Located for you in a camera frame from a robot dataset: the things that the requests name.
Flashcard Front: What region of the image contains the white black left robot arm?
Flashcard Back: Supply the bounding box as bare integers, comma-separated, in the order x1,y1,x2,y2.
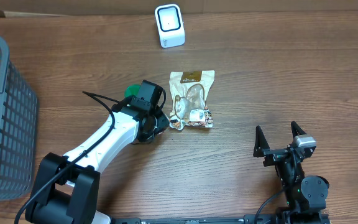
17,91,168,224

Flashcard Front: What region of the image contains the white barcode scanner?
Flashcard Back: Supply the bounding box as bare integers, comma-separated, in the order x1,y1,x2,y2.
154,4,186,49

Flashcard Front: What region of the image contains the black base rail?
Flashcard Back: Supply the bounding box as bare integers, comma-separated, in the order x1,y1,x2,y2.
111,214,331,224

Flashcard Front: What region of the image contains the green lidded jar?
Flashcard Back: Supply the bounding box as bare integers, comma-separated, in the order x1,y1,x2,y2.
124,84,140,97

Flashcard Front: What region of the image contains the beige snack bag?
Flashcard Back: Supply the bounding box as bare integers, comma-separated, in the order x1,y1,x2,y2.
169,70,215,131

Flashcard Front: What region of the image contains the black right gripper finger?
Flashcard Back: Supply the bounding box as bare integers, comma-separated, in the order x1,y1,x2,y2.
253,126,270,157
291,121,306,138

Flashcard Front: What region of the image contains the grey plastic mesh basket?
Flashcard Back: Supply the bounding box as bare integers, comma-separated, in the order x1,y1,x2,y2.
0,37,39,201

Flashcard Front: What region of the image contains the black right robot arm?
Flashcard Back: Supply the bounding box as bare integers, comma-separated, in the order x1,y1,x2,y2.
249,121,330,224

